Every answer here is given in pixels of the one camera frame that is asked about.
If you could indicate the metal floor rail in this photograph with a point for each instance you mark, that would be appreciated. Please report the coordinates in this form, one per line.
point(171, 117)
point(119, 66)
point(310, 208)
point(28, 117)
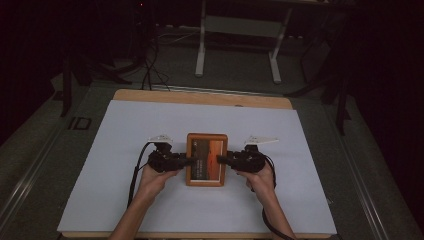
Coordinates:
point(363, 186)
point(30, 173)

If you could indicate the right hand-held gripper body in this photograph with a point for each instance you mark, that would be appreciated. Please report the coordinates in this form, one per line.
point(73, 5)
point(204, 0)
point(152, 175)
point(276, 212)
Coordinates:
point(250, 160)

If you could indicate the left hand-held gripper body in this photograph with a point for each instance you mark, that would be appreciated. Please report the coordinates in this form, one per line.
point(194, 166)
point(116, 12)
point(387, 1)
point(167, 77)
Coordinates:
point(163, 160)

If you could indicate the white table mat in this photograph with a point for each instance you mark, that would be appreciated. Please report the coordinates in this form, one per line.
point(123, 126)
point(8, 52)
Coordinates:
point(186, 116)

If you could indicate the black floor bracket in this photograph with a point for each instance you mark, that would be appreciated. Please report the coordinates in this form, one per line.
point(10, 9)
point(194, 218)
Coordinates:
point(80, 123)

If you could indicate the white metal desk frame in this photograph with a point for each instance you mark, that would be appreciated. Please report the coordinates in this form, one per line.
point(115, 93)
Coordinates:
point(240, 26)

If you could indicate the black metal stand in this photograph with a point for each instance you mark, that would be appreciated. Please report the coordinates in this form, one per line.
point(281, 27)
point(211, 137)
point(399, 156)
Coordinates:
point(76, 73)
point(340, 93)

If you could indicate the person's left hand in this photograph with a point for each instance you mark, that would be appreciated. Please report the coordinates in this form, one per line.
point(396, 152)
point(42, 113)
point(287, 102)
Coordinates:
point(155, 181)

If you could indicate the person's right hand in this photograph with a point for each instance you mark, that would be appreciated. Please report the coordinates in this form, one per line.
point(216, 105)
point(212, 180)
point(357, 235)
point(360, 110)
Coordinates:
point(261, 181)

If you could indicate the wooden photo frame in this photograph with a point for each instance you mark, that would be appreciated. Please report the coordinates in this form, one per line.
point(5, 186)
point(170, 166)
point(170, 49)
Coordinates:
point(206, 173)

